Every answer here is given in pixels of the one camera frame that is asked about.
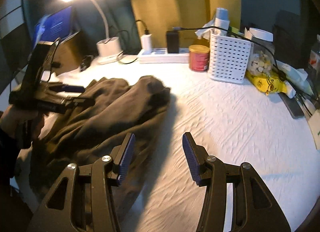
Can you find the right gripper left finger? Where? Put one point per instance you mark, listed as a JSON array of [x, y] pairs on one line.
[[83, 194]]

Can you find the dark brown t-shirt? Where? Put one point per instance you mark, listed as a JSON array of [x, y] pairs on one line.
[[83, 135]]

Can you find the yellow snack bag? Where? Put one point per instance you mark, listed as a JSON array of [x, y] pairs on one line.
[[267, 84]]

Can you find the yellow curtain left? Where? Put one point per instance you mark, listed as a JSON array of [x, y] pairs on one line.
[[180, 7]]

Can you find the person left hand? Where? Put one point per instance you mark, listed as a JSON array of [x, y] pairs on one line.
[[12, 117]]

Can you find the white spray bottle blue cap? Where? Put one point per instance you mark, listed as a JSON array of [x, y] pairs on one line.
[[221, 21]]

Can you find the white usb charger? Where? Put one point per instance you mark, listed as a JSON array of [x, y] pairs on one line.
[[146, 43]]

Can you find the brown cardboard box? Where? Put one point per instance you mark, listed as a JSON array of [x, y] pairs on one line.
[[71, 52]]

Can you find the tablet with blue screen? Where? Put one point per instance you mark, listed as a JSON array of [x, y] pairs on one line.
[[61, 24]]

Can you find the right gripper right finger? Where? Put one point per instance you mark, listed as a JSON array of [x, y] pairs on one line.
[[254, 206]]

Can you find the white power strip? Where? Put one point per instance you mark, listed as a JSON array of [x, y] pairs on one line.
[[161, 55]]

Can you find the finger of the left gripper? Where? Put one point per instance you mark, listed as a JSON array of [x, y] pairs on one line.
[[68, 102], [61, 87]]

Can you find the clear jar white lid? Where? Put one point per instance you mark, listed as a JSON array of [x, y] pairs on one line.
[[261, 61]]

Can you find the teal curtain left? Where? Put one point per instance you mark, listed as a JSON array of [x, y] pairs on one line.
[[119, 14]]

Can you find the red can gold lid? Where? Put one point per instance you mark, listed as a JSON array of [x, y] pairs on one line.
[[199, 58]]

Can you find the white perforated plastic basket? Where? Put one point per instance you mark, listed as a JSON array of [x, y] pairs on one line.
[[228, 58]]

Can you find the black power adapter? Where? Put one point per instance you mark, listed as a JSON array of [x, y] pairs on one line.
[[173, 43]]

